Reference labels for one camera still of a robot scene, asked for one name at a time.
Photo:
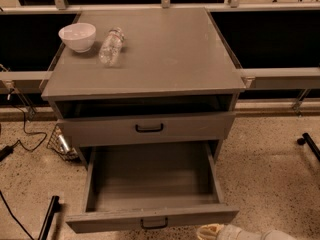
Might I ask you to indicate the clear plastic water bottle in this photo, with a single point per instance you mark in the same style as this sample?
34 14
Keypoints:
111 47

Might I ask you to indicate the black base leg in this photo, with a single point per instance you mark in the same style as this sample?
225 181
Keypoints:
53 208
307 139

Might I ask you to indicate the grey top drawer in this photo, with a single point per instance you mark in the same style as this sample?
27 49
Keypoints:
124 130

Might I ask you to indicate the grey drawer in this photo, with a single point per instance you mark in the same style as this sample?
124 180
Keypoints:
151 186
124 130

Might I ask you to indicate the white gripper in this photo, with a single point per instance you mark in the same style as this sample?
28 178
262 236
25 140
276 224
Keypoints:
237 233

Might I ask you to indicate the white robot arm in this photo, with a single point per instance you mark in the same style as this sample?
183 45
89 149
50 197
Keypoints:
274 235

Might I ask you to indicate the black left base leg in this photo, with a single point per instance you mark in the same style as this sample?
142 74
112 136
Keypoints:
53 208

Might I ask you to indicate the metal railing frame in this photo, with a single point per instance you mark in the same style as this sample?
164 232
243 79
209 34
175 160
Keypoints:
262 34

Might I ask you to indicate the grey drawer cabinet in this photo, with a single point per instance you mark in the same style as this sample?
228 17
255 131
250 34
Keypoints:
173 62

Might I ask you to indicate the black right base leg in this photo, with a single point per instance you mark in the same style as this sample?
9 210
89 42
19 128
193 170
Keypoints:
307 139

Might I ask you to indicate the wire mesh basket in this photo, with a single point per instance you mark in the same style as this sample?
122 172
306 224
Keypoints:
59 145

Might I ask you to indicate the white ceramic bowl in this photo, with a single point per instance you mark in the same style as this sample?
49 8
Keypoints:
78 37

